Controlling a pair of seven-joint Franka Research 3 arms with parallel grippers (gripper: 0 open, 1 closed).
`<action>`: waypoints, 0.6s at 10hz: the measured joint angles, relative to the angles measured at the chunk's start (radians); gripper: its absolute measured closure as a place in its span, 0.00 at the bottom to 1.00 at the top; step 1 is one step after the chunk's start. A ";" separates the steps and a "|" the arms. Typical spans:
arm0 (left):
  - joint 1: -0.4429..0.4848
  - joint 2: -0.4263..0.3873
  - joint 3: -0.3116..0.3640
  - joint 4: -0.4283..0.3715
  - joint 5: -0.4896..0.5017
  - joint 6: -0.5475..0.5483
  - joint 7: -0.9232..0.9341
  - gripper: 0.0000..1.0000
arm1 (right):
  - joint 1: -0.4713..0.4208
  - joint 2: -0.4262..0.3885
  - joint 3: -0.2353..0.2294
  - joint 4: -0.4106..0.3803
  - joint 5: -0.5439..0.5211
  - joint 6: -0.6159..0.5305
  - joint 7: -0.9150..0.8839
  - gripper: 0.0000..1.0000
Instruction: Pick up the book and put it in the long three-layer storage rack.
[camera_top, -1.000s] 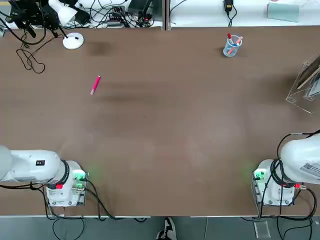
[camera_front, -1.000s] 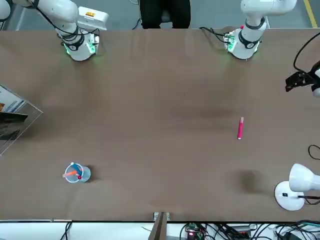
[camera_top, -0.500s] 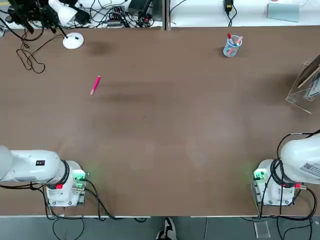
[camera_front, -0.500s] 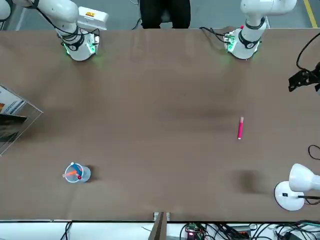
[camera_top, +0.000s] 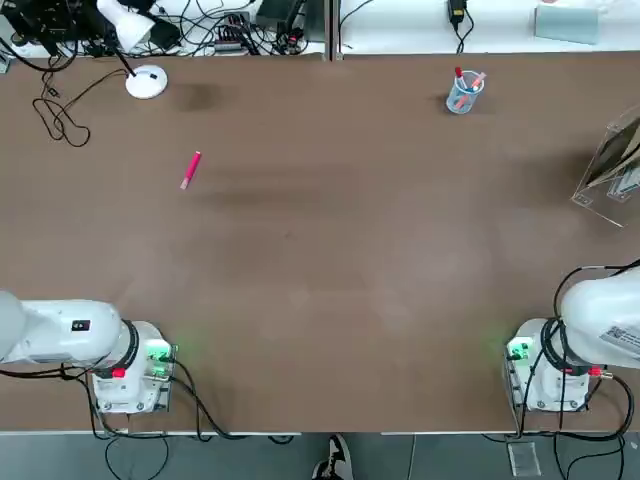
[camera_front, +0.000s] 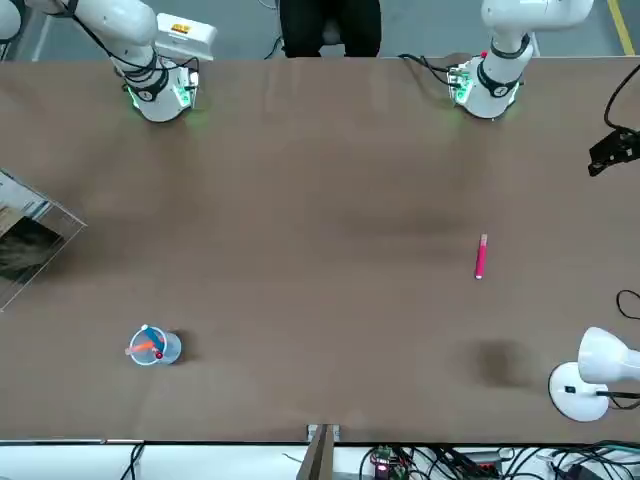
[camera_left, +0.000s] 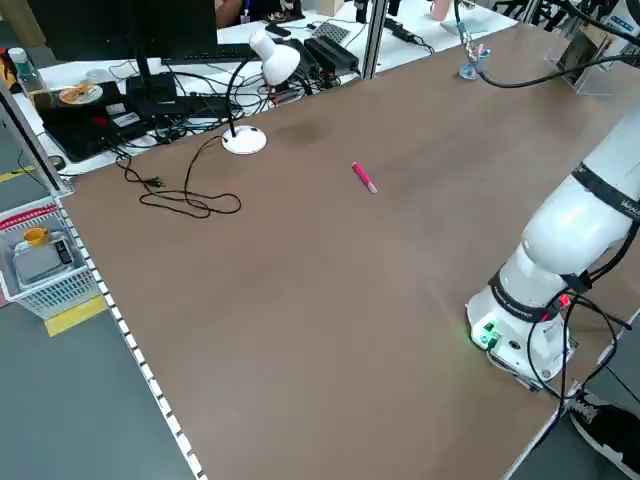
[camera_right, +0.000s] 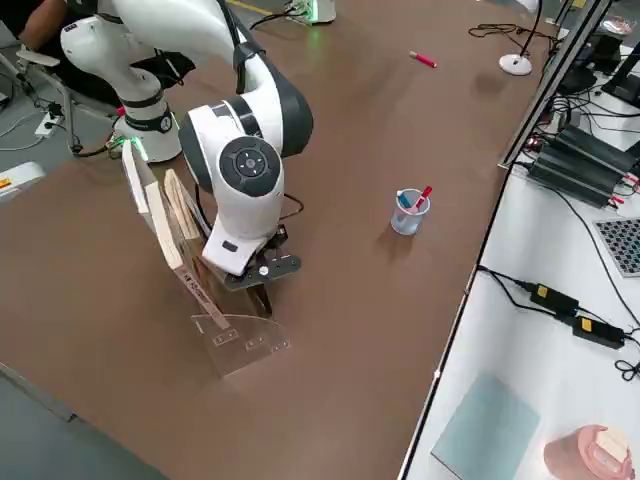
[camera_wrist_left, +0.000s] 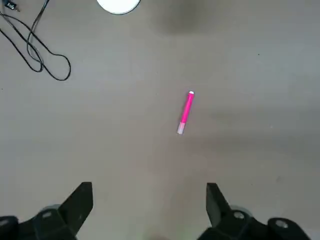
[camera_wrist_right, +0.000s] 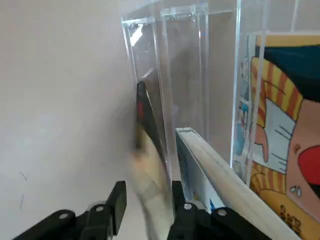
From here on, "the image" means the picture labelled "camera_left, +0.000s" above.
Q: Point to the tape roll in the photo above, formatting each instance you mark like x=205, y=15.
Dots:
x=57, y=161

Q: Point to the grey perforated plate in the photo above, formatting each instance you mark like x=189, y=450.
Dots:
x=330, y=31

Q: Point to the white plastic basket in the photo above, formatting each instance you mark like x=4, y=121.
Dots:
x=55, y=295

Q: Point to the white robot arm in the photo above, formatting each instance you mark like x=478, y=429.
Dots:
x=565, y=225

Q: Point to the pink red highlighter pen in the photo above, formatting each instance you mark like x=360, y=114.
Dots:
x=364, y=176

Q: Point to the clear acrylic storage rack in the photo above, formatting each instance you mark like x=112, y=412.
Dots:
x=590, y=82

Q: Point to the grey tray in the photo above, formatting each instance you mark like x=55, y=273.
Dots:
x=40, y=262

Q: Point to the orange printed disc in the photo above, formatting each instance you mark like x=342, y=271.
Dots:
x=77, y=93

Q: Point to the black handheld device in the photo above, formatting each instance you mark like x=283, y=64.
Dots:
x=62, y=251

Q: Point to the white desk lamp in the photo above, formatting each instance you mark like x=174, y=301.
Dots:
x=280, y=60

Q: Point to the aluminium corner post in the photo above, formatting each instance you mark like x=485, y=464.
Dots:
x=30, y=135

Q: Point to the black keyboard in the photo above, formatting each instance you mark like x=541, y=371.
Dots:
x=210, y=52

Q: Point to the pink round holder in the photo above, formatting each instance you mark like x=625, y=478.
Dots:
x=440, y=9

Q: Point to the black power adapter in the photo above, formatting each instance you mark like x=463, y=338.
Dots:
x=400, y=30

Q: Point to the yellow cup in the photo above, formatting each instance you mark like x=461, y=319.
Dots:
x=34, y=237

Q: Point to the black power supply unit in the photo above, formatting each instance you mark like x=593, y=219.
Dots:
x=330, y=52

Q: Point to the black computer monitor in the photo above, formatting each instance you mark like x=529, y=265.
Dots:
x=125, y=25

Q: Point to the clear plastic bottle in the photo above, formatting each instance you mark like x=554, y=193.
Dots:
x=22, y=70

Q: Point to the black equipment case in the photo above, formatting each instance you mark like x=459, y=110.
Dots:
x=80, y=130

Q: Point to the teal glass sheet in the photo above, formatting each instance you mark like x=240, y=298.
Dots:
x=470, y=25

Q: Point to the aluminium frame post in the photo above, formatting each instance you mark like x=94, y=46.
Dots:
x=374, y=40

